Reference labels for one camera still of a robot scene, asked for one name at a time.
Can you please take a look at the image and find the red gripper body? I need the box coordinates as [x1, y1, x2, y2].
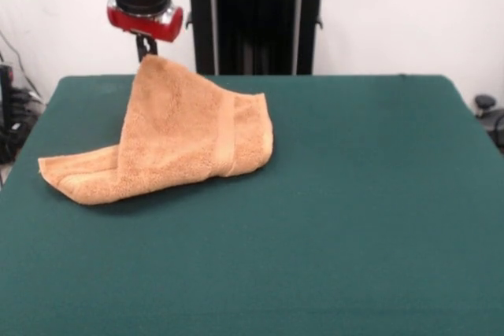
[106, 0, 184, 43]

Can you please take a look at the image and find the tan terry towel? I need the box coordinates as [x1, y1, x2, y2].
[37, 54, 275, 207]

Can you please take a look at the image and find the black power strip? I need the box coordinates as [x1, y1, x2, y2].
[9, 88, 44, 144]

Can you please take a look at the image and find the black chair caster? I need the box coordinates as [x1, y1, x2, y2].
[474, 94, 498, 119]

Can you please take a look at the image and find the black chair base leg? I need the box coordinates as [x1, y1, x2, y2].
[483, 109, 504, 152]

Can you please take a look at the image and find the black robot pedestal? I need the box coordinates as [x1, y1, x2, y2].
[172, 0, 340, 76]

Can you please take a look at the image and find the grey cable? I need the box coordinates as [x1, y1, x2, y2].
[0, 31, 43, 101]

